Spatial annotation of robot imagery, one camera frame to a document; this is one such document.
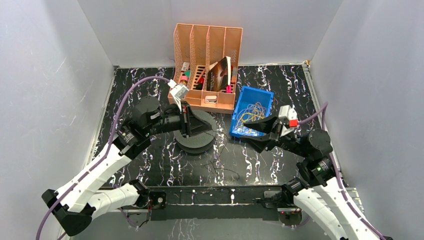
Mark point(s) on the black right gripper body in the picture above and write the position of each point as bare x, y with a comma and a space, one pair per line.
288, 143

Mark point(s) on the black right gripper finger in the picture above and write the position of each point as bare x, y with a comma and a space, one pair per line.
258, 143
264, 125

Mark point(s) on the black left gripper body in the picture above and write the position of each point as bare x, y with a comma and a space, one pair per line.
185, 121

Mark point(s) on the grey filament spool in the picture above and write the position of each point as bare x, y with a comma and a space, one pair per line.
202, 142

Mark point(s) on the blue plastic bin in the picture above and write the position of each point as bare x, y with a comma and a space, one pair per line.
253, 104

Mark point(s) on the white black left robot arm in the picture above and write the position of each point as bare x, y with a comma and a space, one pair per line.
77, 203

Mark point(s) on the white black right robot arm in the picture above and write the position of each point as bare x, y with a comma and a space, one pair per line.
319, 191

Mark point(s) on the white pink stapler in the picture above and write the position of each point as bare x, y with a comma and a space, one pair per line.
211, 99

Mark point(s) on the red black bottle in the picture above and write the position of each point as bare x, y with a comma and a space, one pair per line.
200, 84

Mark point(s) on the pink sticker roll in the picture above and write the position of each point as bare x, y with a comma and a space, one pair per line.
184, 80

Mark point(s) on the dark book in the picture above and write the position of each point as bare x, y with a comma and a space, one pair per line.
219, 76

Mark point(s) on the pink desk organizer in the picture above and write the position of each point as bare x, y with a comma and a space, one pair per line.
197, 48

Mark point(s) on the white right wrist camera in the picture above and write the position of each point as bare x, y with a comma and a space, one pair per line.
287, 117

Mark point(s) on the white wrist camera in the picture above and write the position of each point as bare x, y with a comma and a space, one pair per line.
178, 92
287, 117

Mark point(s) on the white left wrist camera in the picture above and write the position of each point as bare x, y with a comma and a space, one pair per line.
178, 92

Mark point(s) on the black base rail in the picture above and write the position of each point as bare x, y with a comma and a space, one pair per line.
223, 202

